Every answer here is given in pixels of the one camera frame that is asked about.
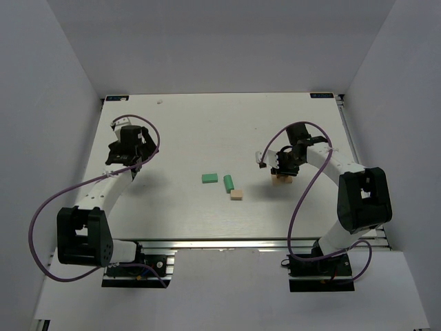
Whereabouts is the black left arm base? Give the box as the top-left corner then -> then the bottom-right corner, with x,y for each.
101,241 -> 176,289

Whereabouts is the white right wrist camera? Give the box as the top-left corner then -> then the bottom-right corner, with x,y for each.
255,150 -> 279,169

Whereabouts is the green wooden cylinder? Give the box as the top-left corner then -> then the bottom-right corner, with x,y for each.
223,174 -> 235,194

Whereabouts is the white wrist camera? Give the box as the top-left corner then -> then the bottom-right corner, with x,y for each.
255,150 -> 279,169
110,117 -> 132,139

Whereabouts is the green rectangular block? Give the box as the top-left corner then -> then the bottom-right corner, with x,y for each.
201,173 -> 218,183

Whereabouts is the blue table corner label left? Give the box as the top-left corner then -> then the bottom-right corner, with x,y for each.
105,95 -> 130,102

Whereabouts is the small light wood block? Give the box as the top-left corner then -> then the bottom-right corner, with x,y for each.
230,189 -> 243,201

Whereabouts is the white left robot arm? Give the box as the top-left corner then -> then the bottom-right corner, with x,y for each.
57,124 -> 156,268

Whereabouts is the blue table corner label right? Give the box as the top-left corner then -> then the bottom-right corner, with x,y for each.
309,92 -> 334,99

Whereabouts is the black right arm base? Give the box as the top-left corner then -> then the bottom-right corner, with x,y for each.
280,254 -> 355,293

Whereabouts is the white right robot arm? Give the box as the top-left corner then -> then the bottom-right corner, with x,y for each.
256,121 -> 393,262

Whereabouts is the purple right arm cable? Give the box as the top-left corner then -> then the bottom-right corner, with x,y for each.
261,120 -> 373,285

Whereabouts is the blue table corner label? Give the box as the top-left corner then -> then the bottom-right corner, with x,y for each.
105,95 -> 130,102
309,92 -> 334,99

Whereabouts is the aluminium table edge rail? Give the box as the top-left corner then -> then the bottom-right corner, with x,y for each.
140,237 -> 390,250

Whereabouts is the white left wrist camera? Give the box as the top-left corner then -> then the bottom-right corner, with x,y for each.
110,117 -> 132,139

